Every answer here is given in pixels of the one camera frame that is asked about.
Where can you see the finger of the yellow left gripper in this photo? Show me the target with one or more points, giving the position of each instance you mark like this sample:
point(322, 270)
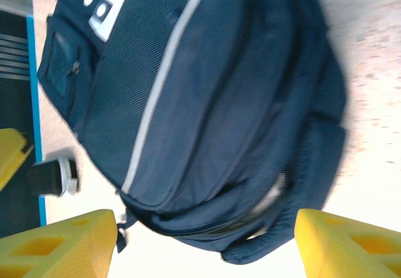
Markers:
point(12, 152)

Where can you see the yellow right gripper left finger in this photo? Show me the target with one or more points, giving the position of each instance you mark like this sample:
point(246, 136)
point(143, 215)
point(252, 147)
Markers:
point(56, 250)

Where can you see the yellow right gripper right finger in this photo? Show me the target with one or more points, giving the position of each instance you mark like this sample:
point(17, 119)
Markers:
point(351, 250)

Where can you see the navy blue backpack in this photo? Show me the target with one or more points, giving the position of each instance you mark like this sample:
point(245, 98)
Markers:
point(203, 102)

